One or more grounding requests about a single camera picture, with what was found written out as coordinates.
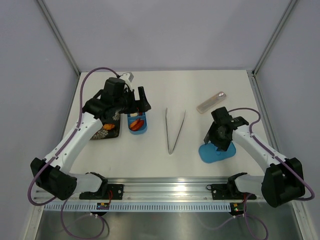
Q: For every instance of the dark floral square plate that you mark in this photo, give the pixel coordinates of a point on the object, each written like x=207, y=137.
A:
x=102, y=134

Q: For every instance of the orange fried chicken piece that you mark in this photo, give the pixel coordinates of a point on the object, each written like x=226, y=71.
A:
x=134, y=123

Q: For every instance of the blue two-compartment lunch box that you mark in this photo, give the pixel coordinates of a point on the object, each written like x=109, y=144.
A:
x=132, y=119

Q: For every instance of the blue lunch box lid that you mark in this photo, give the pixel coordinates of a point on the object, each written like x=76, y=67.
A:
x=209, y=153

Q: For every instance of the aluminium frame post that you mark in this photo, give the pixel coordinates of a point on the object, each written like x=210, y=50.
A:
x=48, y=17
x=275, y=35

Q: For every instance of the aluminium front rail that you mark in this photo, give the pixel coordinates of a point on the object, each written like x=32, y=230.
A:
x=168, y=189

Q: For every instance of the metal serving tongs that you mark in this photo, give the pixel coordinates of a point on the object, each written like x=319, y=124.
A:
x=173, y=130

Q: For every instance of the right aluminium frame post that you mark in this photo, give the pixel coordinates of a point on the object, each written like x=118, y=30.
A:
x=275, y=35

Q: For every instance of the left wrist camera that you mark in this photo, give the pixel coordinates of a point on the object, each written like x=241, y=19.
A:
x=114, y=87

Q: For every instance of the long red sausage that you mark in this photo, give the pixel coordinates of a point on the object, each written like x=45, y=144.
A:
x=138, y=126

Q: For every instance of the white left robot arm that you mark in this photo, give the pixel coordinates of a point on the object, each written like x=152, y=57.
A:
x=52, y=173

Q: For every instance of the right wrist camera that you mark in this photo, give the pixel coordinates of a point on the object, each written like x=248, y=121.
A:
x=221, y=117

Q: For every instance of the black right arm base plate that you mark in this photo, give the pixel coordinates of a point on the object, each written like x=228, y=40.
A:
x=222, y=191

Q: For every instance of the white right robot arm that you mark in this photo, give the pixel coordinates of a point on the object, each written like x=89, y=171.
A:
x=282, y=179

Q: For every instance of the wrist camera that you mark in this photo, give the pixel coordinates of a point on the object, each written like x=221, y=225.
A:
x=221, y=117
x=114, y=87

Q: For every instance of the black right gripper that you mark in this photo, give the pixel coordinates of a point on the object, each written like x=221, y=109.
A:
x=222, y=145

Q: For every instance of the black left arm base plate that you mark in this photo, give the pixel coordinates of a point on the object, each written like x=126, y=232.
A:
x=113, y=191

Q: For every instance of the white slotted cable duct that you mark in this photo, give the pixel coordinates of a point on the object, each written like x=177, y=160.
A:
x=161, y=207

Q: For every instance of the left aluminium frame post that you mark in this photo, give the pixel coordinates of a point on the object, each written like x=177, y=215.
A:
x=48, y=17

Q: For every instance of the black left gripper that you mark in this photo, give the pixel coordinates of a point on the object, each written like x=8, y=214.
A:
x=141, y=105

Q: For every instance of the beige translucent cutlery case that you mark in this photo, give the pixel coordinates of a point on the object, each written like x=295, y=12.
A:
x=211, y=102

